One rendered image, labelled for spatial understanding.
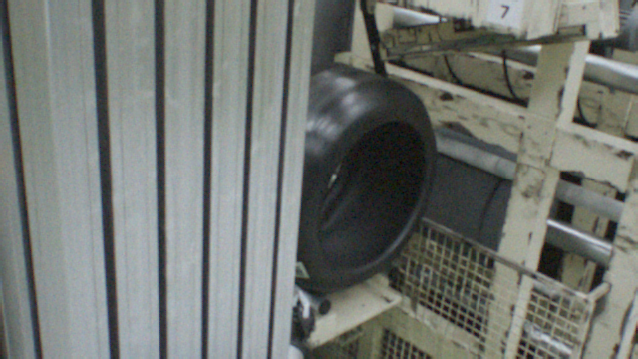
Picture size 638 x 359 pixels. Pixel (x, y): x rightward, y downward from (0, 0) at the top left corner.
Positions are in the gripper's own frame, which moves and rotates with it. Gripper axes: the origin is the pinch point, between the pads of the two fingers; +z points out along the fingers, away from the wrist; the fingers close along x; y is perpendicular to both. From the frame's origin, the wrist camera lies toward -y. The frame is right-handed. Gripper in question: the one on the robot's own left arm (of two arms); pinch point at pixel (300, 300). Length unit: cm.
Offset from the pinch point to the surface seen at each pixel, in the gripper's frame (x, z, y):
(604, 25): -81, 37, 37
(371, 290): -8.3, 38.2, -31.2
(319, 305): 0.3, 12.8, -12.9
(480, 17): -54, 40, 44
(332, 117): -15.8, 20.9, 35.5
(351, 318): -4.0, 22.6, -27.4
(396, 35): -30, 72, 34
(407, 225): -23.9, 37.5, -9.6
